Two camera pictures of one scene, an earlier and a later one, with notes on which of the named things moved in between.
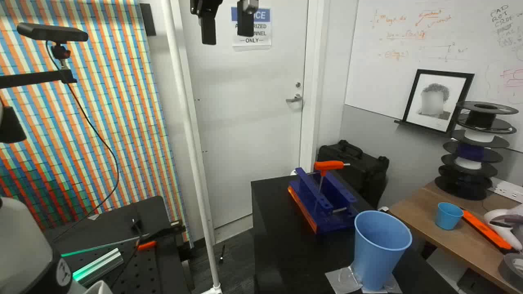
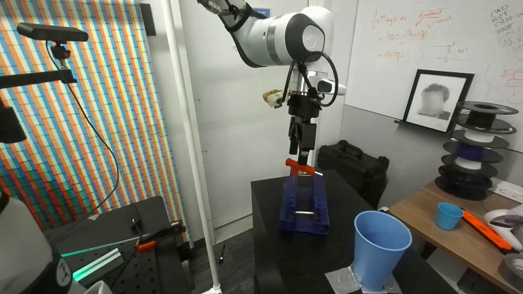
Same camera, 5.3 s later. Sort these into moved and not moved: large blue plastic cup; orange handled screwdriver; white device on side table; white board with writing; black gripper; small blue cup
Moved: orange handled screwdriver; black gripper
Not moved: large blue plastic cup; white device on side table; white board with writing; small blue cup
